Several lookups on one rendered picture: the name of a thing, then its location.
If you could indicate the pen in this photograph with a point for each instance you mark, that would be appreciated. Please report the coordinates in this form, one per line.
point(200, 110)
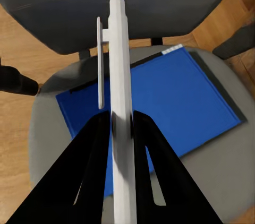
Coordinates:
point(125, 208)

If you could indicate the folder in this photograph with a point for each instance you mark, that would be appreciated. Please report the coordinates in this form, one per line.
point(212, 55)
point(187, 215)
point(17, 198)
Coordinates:
point(172, 89)

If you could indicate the swivel chair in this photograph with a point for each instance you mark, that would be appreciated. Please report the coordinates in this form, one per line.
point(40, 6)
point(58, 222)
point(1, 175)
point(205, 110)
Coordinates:
point(223, 167)

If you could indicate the cabinet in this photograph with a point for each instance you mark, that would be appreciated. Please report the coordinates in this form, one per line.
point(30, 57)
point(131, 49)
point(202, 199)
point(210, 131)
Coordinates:
point(243, 64)

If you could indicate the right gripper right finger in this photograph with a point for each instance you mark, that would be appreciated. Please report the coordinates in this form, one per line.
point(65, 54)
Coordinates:
point(185, 202)

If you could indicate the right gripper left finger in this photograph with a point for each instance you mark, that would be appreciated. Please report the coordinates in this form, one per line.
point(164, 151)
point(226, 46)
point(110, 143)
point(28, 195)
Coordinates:
point(72, 191)

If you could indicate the bookcase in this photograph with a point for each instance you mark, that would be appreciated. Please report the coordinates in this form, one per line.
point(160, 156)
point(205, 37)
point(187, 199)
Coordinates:
point(222, 23)

